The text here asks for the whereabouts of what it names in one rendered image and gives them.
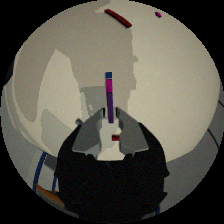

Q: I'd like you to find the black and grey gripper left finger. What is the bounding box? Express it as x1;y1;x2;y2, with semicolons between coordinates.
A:
54;108;105;178

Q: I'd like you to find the dark red rod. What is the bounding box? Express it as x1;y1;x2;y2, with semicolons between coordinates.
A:
112;135;119;141
104;9;132;28

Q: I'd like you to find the purple rod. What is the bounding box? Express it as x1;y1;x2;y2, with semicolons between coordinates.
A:
106;92;114;123

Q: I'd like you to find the grey rod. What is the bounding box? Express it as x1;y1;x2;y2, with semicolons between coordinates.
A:
75;119;83;126

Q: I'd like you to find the magenta rod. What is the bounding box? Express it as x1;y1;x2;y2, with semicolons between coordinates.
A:
105;79;112;92
155;12;162;18

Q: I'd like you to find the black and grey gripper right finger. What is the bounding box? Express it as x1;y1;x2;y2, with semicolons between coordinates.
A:
116;107;170;178

